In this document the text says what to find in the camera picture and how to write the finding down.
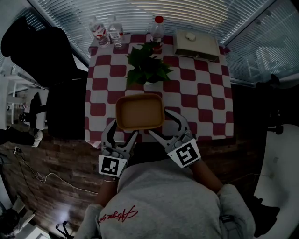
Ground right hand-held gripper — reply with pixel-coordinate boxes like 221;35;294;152
148;109;202;169

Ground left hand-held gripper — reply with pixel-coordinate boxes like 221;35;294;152
98;119;139;182

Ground brown plastic tray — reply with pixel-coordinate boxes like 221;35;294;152
115;93;165;131

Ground person's right forearm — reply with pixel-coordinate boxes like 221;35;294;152
191;160;224;194

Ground person's left forearm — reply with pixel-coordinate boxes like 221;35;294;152
95;176;119;207

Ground checkered cloth covered table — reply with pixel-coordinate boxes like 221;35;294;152
84;32;234;149

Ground red white checkered tablecloth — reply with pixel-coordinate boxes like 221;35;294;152
84;32;234;149

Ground person's grey sweatshirt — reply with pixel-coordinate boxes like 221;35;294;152
74;158;256;239

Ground green plant in white pot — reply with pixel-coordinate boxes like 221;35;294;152
126;42;175;91

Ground beige drawer box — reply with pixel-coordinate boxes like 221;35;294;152
173;29;221;63

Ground red cap plastic bottle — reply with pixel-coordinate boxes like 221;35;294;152
149;15;165;52

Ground black swivel chair star base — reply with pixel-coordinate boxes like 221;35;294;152
55;220;76;239

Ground clear water bottle red label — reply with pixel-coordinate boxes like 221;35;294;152
90;16;111;48
107;15;124;49

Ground black mesh office chair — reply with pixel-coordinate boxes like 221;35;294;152
0;16;89;138

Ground white curved desk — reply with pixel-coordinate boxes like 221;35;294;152
253;123;299;239

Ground white side desk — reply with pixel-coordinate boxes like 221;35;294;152
0;72;50;130

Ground white window blinds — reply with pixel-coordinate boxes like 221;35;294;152
28;0;299;82

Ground white floor cable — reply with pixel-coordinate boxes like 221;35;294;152
36;172;99;194

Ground grey harness strap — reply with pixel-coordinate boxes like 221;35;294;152
219;214;241;239

